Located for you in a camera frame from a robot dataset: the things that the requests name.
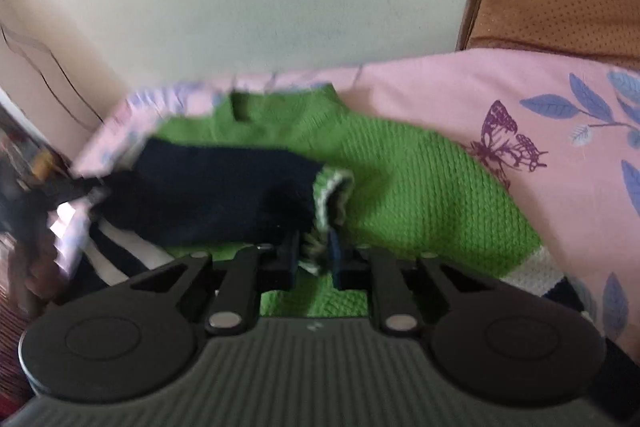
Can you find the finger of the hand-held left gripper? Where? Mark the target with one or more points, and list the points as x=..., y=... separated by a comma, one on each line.
x=80, y=192

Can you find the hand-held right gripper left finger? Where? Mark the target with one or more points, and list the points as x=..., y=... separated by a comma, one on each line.
x=286, y=264

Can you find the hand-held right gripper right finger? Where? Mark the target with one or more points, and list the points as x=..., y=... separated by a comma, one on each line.
x=336, y=262

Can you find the green and navy knit sweater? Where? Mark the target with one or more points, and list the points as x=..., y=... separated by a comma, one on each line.
x=425, y=187

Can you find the red patterned cloth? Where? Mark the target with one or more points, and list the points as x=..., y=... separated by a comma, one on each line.
x=10, y=357

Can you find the pink tree print bed sheet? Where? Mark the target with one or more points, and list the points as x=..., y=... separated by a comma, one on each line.
x=575, y=207

